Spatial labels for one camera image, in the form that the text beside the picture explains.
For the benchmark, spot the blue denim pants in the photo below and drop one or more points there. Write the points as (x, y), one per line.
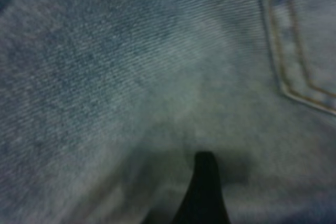
(105, 77)

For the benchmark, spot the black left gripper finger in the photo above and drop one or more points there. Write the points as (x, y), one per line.
(203, 195)

